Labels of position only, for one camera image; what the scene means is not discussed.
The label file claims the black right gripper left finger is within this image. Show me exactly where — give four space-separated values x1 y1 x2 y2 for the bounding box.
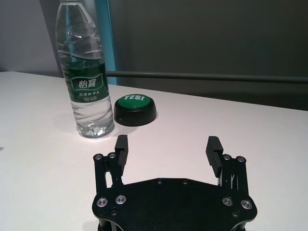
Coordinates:
93 135 129 193

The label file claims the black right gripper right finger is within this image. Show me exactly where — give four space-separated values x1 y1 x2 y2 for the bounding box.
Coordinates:
205 136 248 193

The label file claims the clear water bottle green label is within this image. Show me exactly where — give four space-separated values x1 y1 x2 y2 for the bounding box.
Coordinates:
55 0 115 139

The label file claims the green YES button black base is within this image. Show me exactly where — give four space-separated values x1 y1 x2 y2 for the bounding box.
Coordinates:
113 94 157 127

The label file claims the grey horizontal handrail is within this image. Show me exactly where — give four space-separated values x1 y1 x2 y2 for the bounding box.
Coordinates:
105 70 308 85

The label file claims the glass window strip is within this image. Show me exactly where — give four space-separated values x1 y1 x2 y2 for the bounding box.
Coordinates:
97 0 119 86

